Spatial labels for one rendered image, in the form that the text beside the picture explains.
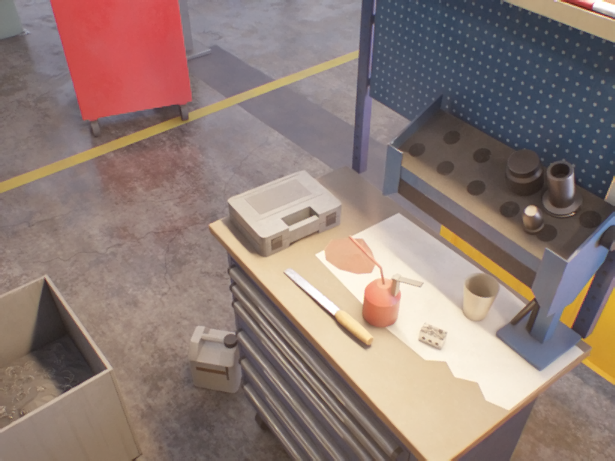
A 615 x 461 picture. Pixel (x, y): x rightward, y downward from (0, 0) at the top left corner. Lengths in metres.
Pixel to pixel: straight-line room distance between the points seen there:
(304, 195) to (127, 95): 2.39
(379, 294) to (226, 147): 2.54
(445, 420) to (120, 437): 1.22
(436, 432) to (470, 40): 0.84
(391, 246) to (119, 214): 2.03
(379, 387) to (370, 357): 0.08
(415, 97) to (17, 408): 1.61
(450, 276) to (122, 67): 2.72
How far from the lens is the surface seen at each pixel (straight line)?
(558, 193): 1.25
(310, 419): 1.73
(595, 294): 1.46
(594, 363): 2.58
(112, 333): 2.78
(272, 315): 1.58
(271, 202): 1.66
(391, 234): 1.68
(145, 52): 3.83
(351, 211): 1.74
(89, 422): 2.05
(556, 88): 1.33
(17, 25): 5.78
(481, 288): 1.50
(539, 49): 1.33
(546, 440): 2.52
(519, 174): 1.28
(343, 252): 1.57
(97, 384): 1.95
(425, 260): 1.62
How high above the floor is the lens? 2.05
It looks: 41 degrees down
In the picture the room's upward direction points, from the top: straight up
